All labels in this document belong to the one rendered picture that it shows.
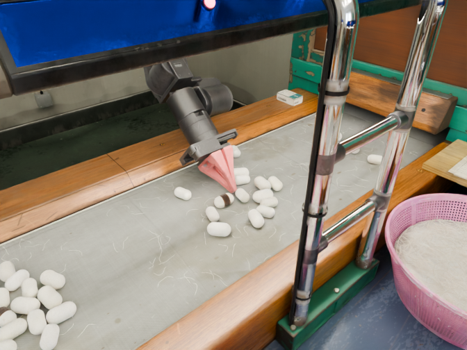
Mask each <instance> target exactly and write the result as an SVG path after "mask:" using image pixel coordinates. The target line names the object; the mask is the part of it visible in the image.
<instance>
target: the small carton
mask: <svg viewBox="0 0 467 350"><path fill-rule="evenodd" d="M277 100H279V101H282V102H284V103H287V104H289V105H292V106H296V105H297V104H300V103H302V100H303V96H302V95H300V94H297V93H294V92H291V91H289V90H282V91H281V92H278V93H277Z"/></svg>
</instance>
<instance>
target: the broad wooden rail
mask: <svg viewBox="0 0 467 350"><path fill-rule="evenodd" d="M289 91H291V92H294V93H297V94H300V95H302V96H303V100H302V103H300V104H297V105H296V106H292V105H289V104H287V103H284V102H282V101H279V100H277V95H275V96H273V97H269V98H267V99H264V100H261V101H257V102H255V103H251V104H250V105H247V106H243V107H241V108H237V109H235V110H232V111H229V112H226V113H223V114H221V115H217V116H214V117H212V118H211V120H212V122H213V123H214V125H215V127H216V129H217V130H218V133H219V134H221V133H224V132H226V131H229V130H231V129H234V128H235V129H236V131H237V133H238V136H237V137H236V138H235V139H233V138H232V139H230V140H228V141H227V142H230V144H231V146H232V145H235V146H237V145H239V144H242V143H244V142H247V141H249V140H252V139H254V138H257V137H259V136H261V135H264V134H266V133H269V132H270V131H273V130H276V129H278V128H281V127H282V126H285V125H287V124H290V123H292V122H295V121H297V120H299V119H302V118H304V117H307V116H309V115H312V114H314V113H316V110H317V105H318V94H315V93H312V92H309V91H307V90H303V89H302V88H299V87H298V88H295V89H293V90H289ZM189 146H190V145H189V143H188V141H187V139H186V137H185V136H184V134H183V132H182V130H181V129H177V130H175V131H171V132H169V133H165V134H162V135H159V136H157V137H153V138H151V139H148V140H145V141H143V142H139V143H137V144H133V145H131V146H128V147H125V148H123V149H119V150H117V151H113V152H110V153H107V154H105V155H102V156H99V157H96V158H93V159H91V160H87V161H85V162H81V163H79V164H76V165H73V166H71V167H67V168H64V169H61V170H58V171H56V172H53V173H50V174H47V175H44V176H41V177H38V178H35V179H33V180H30V181H27V182H24V183H21V184H19V185H15V186H12V187H9V188H6V189H4V190H1V191H0V244H2V243H4V242H7V241H9V240H12V239H14V238H17V237H19V236H21V235H24V234H26V233H29V232H31V231H34V230H35V229H38V228H41V227H43V226H46V225H47V224H50V223H52V222H55V221H58V220H59V219H62V218H64V217H67V216H69V215H72V214H74V213H77V212H79V211H81V210H84V209H86V208H89V207H90V206H93V205H96V204H98V203H101V202H102V201H105V200H107V199H110V198H113V197H115V196H117V195H119V194H122V193H124V192H127V191H129V190H132V189H134V188H137V187H139V186H141V185H144V184H146V183H148V182H151V181H154V180H156V179H158V178H160V177H163V176H165V175H168V174H171V173H172V172H175V171H177V170H180V169H182V168H184V167H187V166H189V165H192V164H194V163H197V162H199V160H198V161H196V162H195V161H194V160H193V161H191V162H188V163H186V164H185V165H184V166H182V164H181V162H180V161H179V159H180V157H182V155H183V154H184V153H185V151H186V150H187V148H188V147H189Z"/></svg>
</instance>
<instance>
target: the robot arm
mask: <svg viewBox="0 0 467 350"><path fill-rule="evenodd" d="M143 68H144V73H145V80H146V84H147V86H148V88H149V89H150V90H151V91H152V93H153V95H154V96H155V98H157V99H158V101H159V103H160V104H162V103H166V104H167V106H168V107H169V109H170V111H171V113H172V114H173V116H174V118H175V119H176V121H177V124H178V125H179V127H180V129H181V130H182V132H183V134H184V136H185V137H186V139H187V141H188V143H189V145H190V146H189V147H188V148H187V150H186V151H185V153H184V154H183V155H182V157H180V159H179V161H180V162H181V164H182V166H184V165H185V164H186V163H189V162H191V161H193V160H194V161H195V162H196V161H198V160H199V162H198V163H197V166H198V168H199V170H200V171H201V172H203V173H205V174H206V175H207V176H210V177H211V178H212V179H214V180H216V181H217V182H218V183H220V184H221V185H222V186H223V187H224V188H226V189H227V190H228V191H229V192H230V193H233V192H235V191H236V190H237V187H236V180H235V176H234V153H233V147H232V146H231V144H230V142H227V141H228V140H230V139H232V138H233V139H235V138H236V137H237V136H238V133H237V131H236V129H235V128H234V129H231V130H229V131H226V132H224V133H221V134H219V133H218V130H217V129H216V127H215V125H214V123H213V122H212V120H211V118H210V117H211V116H214V115H219V114H222V113H227V112H229V111H230V110H231V107H232V105H233V96H232V93H231V90H230V89H229V88H228V87H227V86H225V85H223V84H221V82H220V81H219V80H218V79H217V78H201V76H197V77H193V75H192V73H191V71H190V70H189V68H188V61H187V58H182V59H179V60H173V61H170V62H165V63H161V64H157V65H152V66H148V67H143Z"/></svg>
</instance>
